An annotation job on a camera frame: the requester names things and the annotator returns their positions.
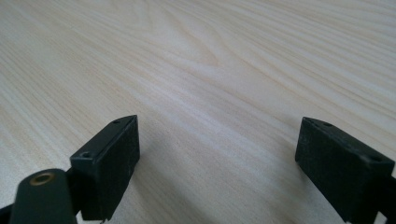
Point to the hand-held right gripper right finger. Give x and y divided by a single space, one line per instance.
342 174

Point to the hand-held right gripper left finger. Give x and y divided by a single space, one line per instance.
106 168

